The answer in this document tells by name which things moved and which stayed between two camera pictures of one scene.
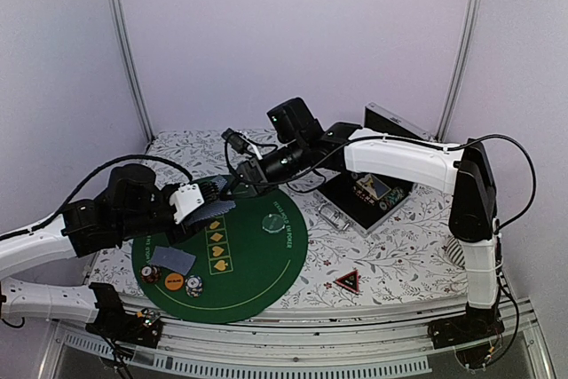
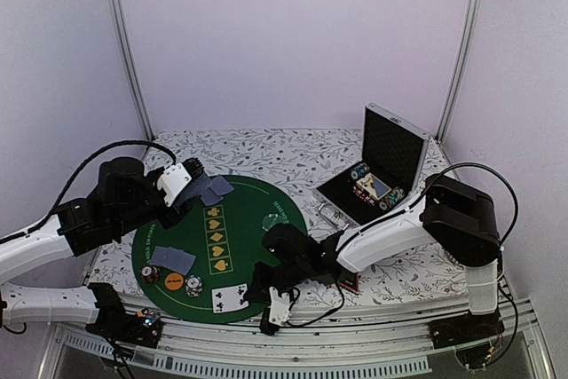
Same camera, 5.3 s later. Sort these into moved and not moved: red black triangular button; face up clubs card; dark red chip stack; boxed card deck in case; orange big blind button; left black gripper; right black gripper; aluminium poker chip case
Moved: left black gripper; face up clubs card; right black gripper
Not moved: dark red chip stack; aluminium poker chip case; boxed card deck in case; orange big blind button; red black triangular button
